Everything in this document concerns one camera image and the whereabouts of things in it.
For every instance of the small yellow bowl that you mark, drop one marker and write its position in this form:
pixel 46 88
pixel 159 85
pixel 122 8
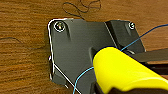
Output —
pixel 130 71

